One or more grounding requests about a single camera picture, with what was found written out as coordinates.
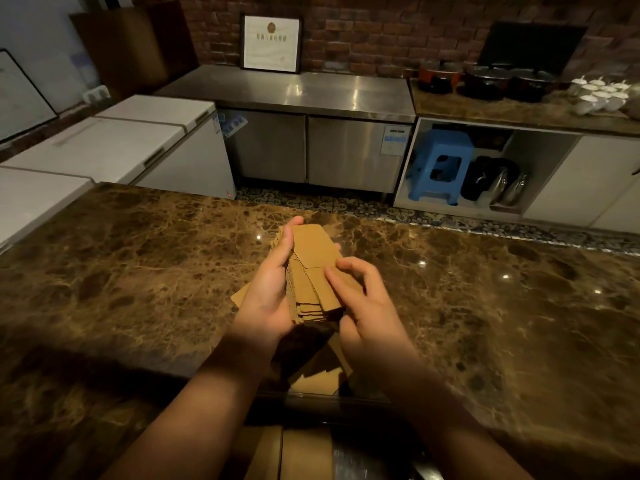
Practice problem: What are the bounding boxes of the person's left hand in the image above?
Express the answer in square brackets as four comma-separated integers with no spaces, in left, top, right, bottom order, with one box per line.
[231,216,305,353]

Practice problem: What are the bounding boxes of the person's right hand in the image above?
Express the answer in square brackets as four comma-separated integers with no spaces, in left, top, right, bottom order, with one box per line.
[324,257,422,383]

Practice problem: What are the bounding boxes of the stack of brown cardboard cutouts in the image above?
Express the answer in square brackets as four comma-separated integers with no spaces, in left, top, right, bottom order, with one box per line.
[270,224,364,325]

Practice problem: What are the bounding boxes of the person's left forearm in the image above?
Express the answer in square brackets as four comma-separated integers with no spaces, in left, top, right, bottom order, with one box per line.
[100,335,281,480]

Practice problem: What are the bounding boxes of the person's right forearm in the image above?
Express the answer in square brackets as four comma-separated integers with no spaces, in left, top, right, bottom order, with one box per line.
[370,355,534,480]

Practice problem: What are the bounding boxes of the stainless steel counter cabinet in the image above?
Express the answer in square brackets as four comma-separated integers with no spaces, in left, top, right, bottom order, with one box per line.
[154,64,417,195]

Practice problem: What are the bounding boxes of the blue sticker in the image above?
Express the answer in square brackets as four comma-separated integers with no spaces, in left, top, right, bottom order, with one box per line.
[219,112,249,139]

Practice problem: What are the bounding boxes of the white and blue label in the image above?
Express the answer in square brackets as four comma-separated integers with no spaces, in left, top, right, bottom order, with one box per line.
[379,125,412,157]

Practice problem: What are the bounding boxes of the blue plastic stool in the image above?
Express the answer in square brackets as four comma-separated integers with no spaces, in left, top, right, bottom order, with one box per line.
[407,129,475,206]

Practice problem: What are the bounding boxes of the white chest freezer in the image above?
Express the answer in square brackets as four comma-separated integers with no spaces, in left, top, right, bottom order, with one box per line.
[0,167,96,251]
[0,95,237,200]

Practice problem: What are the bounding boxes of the open cardboard box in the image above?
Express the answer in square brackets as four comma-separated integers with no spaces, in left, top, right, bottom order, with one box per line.
[220,425,337,480]

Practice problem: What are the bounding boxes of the black cooking pot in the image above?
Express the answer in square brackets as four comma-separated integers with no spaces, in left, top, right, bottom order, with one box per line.
[459,155,521,202]

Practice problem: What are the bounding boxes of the black framed certificate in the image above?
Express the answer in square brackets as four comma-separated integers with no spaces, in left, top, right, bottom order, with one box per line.
[239,14,304,75]

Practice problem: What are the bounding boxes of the orange cooking pot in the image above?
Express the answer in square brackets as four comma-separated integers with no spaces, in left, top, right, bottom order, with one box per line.
[417,61,464,95]

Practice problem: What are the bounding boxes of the black pot with lid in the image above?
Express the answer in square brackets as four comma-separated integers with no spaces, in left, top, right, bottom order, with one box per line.
[509,69,559,103]
[462,65,512,101]

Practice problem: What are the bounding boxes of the brown wooden board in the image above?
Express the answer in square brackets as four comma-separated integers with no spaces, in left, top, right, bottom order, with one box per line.
[70,2,199,98]

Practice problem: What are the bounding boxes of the white cabinet with marble top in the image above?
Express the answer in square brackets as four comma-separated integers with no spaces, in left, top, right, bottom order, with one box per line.
[393,77,640,236]

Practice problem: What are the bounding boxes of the black flat panel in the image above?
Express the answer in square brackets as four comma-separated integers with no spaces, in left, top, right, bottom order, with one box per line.
[477,21,589,76]

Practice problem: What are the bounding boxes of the group of white cups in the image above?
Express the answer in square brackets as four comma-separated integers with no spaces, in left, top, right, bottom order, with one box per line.
[567,75,632,117]

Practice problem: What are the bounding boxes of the white board with black frame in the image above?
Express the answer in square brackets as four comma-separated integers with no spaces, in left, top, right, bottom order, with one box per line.
[0,49,59,143]

